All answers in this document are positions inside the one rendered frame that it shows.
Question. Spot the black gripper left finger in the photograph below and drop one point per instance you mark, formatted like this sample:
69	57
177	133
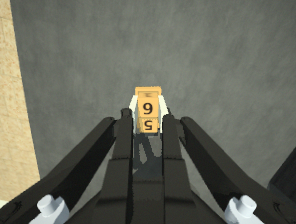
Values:
50	200

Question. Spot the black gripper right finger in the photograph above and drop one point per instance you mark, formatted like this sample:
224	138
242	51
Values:
243	200

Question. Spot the yellow cube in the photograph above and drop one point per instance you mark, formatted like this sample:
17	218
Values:
147	104
148	125

